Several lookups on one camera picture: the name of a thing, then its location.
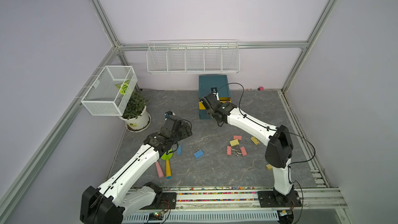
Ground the blue binder clip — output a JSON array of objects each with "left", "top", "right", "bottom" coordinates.
[
  {"left": 177, "top": 145, "right": 182, "bottom": 155},
  {"left": 193, "top": 146, "right": 204, "bottom": 159}
]

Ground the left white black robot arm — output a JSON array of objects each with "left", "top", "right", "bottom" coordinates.
[{"left": 79, "top": 112, "right": 192, "bottom": 224}]

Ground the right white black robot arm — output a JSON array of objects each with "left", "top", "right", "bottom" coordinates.
[{"left": 199, "top": 93, "right": 297, "bottom": 206}]

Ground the teal drawer cabinet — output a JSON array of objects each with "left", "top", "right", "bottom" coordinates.
[{"left": 199, "top": 74, "right": 231, "bottom": 103}]

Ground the pink binder clip top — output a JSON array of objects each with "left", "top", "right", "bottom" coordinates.
[{"left": 233, "top": 135, "right": 242, "bottom": 141}]

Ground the pink binder clip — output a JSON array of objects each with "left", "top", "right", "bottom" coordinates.
[
  {"left": 233, "top": 135, "right": 242, "bottom": 141},
  {"left": 227, "top": 146, "right": 232, "bottom": 156},
  {"left": 240, "top": 147, "right": 247, "bottom": 156}
]

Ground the pink binder clip left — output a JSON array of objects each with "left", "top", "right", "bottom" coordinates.
[{"left": 227, "top": 146, "right": 232, "bottom": 156}]

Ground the pink binder clip right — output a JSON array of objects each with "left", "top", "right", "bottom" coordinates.
[{"left": 240, "top": 147, "right": 247, "bottom": 156}]

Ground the green toy shovel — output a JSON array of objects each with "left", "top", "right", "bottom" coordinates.
[{"left": 161, "top": 149, "right": 173, "bottom": 179}]

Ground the potted green plant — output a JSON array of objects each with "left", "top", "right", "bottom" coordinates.
[{"left": 119, "top": 91, "right": 151, "bottom": 132}]

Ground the pink chalk stick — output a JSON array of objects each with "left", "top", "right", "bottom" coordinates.
[{"left": 155, "top": 161, "right": 164, "bottom": 178}]

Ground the white mesh basket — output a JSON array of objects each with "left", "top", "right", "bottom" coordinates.
[{"left": 81, "top": 65, "right": 137, "bottom": 116}]

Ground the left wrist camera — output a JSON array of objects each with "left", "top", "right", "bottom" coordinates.
[{"left": 164, "top": 111, "right": 175, "bottom": 119}]

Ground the white wire wall shelf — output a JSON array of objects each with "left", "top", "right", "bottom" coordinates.
[{"left": 146, "top": 40, "right": 240, "bottom": 74}]

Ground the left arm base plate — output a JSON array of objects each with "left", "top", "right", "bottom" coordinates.
[{"left": 142, "top": 192, "right": 177, "bottom": 209}]

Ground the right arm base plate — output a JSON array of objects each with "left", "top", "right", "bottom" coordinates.
[{"left": 258, "top": 188, "right": 302, "bottom": 208}]

